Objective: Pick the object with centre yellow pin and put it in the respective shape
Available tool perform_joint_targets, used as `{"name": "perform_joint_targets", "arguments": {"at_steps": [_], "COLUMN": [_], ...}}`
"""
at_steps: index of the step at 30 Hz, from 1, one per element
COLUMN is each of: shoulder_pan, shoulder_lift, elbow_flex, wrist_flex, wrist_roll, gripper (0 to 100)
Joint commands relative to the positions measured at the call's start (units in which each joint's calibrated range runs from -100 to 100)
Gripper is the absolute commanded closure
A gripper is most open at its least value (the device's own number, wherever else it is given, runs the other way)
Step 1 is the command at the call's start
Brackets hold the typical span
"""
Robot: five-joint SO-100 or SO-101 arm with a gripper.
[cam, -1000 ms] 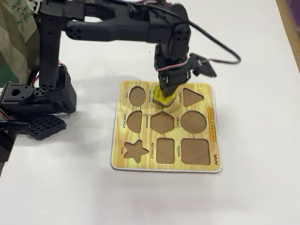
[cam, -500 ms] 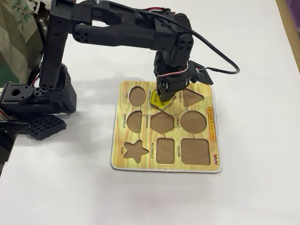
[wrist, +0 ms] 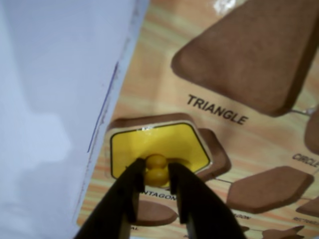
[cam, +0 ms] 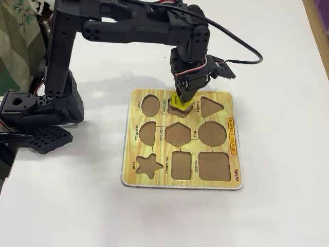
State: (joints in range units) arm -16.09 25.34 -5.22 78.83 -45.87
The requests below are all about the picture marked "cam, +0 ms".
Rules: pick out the white lace cloth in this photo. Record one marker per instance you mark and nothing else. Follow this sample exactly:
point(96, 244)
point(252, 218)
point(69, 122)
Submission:
point(41, 5)

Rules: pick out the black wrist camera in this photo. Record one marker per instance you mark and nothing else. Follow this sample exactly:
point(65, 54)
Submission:
point(223, 69)

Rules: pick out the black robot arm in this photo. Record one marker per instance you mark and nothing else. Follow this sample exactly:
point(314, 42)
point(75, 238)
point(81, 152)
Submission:
point(59, 51)

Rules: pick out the black table clamp block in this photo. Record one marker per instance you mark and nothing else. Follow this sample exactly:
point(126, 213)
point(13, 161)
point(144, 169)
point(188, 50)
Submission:
point(15, 110)

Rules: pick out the yellow pentagon puzzle piece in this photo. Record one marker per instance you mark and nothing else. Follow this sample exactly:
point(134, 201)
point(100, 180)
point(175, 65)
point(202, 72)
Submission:
point(174, 101)

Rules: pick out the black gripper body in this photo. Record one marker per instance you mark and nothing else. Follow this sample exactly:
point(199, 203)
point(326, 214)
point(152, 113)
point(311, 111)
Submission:
point(189, 87)

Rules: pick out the floral patterned cloth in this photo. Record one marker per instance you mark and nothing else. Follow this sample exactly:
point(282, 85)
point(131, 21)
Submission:
point(15, 38)

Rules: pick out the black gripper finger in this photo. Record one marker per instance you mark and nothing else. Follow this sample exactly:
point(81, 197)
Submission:
point(183, 90)
point(193, 92)

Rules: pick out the wooden shape puzzle board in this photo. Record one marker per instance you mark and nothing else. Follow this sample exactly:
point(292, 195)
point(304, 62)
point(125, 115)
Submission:
point(159, 149)

